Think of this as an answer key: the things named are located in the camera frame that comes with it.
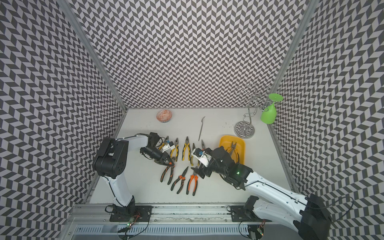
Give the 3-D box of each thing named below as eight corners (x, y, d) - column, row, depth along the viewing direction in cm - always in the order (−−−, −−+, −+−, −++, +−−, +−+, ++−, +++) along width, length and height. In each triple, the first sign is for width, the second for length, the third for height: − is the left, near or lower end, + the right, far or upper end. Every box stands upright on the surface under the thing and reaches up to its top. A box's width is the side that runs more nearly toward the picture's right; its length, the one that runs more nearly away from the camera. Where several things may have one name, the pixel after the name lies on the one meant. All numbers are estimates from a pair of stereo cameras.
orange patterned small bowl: (155, 117, 115) (153, 114, 112) (164, 110, 120) (163, 107, 117) (165, 125, 110) (164, 122, 107) (175, 118, 115) (174, 114, 112)
